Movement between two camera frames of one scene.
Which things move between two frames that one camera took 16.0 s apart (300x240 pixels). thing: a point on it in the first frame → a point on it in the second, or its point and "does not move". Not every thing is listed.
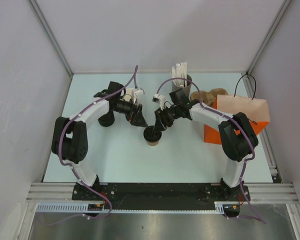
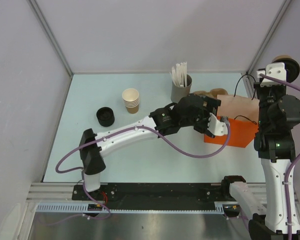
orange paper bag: [256, 111] does not move
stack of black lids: [107, 119] does not move
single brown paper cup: [152, 143] → [281, 56]
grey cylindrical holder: [186, 89] does not move
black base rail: [159, 196] does not move
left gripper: [135, 116] → [212, 105]
